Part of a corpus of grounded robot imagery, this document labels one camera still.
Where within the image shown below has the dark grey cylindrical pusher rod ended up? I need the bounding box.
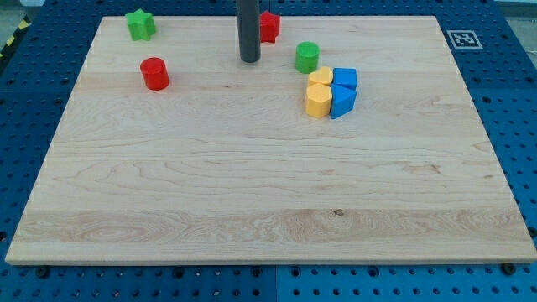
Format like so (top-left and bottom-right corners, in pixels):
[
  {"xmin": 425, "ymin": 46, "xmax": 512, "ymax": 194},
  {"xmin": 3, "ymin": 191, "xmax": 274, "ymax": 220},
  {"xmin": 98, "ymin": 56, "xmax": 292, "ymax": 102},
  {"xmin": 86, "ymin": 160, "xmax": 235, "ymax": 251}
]
[{"xmin": 236, "ymin": 0, "xmax": 261, "ymax": 63}]

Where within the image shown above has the yellow hexagon block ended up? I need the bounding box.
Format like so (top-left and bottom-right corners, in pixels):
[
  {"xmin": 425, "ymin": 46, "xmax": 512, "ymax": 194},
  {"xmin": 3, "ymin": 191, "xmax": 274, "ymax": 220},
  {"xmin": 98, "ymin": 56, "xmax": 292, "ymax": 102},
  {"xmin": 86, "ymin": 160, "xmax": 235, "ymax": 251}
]
[{"xmin": 305, "ymin": 83, "xmax": 332, "ymax": 118}]

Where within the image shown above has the light wooden board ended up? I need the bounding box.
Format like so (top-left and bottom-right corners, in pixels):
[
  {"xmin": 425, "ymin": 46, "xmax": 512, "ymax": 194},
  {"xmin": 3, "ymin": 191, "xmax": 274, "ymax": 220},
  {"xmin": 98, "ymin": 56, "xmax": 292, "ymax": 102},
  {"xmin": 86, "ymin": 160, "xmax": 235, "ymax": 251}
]
[{"xmin": 6, "ymin": 16, "xmax": 536, "ymax": 266}]

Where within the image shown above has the red star block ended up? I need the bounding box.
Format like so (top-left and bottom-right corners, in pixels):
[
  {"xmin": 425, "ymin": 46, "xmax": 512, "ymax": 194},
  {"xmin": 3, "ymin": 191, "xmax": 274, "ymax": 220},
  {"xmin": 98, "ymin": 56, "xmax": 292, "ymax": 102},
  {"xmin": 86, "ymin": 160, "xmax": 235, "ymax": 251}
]
[{"xmin": 259, "ymin": 11, "xmax": 280, "ymax": 44}]

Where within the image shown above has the green cylinder block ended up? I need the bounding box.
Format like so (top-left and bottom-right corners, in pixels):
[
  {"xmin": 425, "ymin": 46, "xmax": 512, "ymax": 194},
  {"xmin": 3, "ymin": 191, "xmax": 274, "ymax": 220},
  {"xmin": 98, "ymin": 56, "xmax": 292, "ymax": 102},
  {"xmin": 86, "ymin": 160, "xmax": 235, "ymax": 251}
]
[{"xmin": 295, "ymin": 41, "xmax": 321, "ymax": 74}]

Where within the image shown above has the yellow heart block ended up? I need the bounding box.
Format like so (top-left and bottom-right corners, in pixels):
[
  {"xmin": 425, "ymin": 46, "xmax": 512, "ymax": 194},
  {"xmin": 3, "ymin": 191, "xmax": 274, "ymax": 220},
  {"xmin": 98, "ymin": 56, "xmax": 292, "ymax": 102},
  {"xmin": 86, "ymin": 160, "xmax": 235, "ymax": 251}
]
[{"xmin": 308, "ymin": 66, "xmax": 333, "ymax": 86}]

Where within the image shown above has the green star block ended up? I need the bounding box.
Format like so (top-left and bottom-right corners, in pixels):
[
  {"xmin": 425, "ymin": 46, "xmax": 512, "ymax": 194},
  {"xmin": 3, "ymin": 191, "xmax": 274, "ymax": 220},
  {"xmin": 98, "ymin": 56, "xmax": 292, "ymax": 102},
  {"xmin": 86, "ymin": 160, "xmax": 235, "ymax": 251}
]
[{"xmin": 125, "ymin": 8, "xmax": 156, "ymax": 41}]

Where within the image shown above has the red cylinder block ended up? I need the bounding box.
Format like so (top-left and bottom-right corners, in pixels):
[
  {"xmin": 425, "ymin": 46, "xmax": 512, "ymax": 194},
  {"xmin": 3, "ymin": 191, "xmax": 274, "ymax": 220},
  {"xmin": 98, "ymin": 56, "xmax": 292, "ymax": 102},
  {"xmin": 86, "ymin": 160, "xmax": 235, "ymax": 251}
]
[{"xmin": 140, "ymin": 57, "xmax": 169, "ymax": 91}]

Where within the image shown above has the blue cube block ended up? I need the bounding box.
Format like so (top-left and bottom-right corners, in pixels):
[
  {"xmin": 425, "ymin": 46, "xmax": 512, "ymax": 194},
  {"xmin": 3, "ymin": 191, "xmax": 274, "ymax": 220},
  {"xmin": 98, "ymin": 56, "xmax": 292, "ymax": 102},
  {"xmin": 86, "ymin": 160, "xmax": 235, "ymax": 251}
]
[{"xmin": 332, "ymin": 67, "xmax": 358, "ymax": 90}]

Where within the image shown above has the blue triangle block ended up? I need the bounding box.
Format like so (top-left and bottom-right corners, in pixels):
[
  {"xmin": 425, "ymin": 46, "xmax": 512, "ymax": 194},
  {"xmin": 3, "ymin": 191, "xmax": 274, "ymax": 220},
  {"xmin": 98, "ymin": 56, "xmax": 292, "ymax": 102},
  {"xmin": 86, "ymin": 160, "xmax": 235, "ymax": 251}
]
[{"xmin": 330, "ymin": 84, "xmax": 357, "ymax": 119}]

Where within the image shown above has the white fiducial marker tag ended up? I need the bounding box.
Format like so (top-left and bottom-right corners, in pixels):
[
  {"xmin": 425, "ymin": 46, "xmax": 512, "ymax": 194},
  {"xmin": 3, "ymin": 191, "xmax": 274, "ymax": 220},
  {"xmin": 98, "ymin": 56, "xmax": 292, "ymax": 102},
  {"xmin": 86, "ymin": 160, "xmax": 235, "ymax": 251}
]
[{"xmin": 447, "ymin": 29, "xmax": 482, "ymax": 49}]

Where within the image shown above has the yellow black hazard tape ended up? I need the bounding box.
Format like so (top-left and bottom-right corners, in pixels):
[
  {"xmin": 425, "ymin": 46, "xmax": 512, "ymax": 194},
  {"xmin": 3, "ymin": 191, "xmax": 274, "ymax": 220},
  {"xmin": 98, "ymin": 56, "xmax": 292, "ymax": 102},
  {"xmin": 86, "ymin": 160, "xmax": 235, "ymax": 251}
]
[{"xmin": 1, "ymin": 15, "xmax": 32, "ymax": 61}]

